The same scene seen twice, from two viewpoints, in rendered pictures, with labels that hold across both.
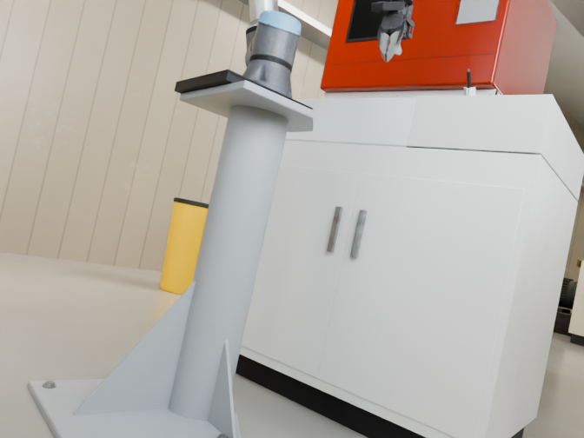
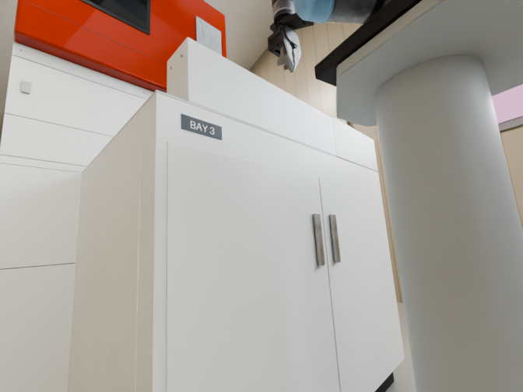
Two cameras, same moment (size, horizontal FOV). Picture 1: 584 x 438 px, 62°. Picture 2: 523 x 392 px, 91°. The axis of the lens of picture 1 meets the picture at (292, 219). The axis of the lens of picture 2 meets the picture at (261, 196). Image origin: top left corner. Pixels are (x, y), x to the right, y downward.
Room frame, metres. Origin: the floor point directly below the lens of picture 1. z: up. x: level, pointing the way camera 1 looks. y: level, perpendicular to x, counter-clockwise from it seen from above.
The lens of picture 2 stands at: (1.53, 0.58, 0.55)
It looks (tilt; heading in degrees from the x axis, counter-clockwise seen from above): 10 degrees up; 277
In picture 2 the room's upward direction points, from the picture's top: 3 degrees counter-clockwise
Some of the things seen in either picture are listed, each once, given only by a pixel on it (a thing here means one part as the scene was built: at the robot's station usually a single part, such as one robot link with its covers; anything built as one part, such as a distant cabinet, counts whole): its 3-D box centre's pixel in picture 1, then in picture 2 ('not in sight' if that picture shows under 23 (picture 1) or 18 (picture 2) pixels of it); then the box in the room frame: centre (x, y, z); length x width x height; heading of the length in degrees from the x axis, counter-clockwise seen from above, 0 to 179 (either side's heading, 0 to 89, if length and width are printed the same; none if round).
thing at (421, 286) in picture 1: (384, 283); (254, 283); (1.69, -0.36, 0.41); 0.96 x 0.64 x 0.82; 52
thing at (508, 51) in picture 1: (440, 55); (124, 65); (2.36, -0.55, 1.52); 0.81 x 0.75 x 0.60; 52
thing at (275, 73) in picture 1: (267, 81); not in sight; (1.29, 0.14, 0.89); 0.15 x 0.15 x 0.10
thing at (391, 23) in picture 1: (399, 17); (283, 35); (1.51, -0.20, 1.25); 0.09 x 0.08 x 0.12; 142
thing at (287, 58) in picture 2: (387, 49); (283, 60); (1.52, -0.18, 1.14); 0.06 x 0.03 x 0.09; 142
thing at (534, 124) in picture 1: (504, 153); (294, 166); (1.50, -0.60, 0.89); 0.62 x 0.35 x 0.14; 142
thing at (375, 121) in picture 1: (339, 124); (268, 118); (1.58, -0.09, 0.89); 0.55 x 0.09 x 0.14; 52
